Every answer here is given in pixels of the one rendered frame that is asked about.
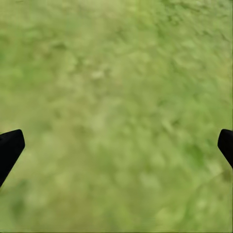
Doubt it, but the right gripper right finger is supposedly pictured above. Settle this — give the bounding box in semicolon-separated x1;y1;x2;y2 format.
217;129;233;168

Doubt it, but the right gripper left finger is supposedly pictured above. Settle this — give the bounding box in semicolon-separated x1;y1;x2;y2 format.
0;129;25;187

